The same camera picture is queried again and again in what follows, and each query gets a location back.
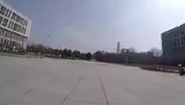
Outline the tall chimney tower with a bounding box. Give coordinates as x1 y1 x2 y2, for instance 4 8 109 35
116 41 122 55

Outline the white building with window rows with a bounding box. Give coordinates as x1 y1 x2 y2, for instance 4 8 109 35
0 0 35 55

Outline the long low dark building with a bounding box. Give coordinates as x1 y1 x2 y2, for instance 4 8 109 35
93 48 181 71

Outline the row of trees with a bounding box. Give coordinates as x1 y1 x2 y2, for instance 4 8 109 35
26 43 95 63

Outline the grey paved plaza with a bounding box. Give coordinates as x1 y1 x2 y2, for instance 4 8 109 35
0 50 185 105

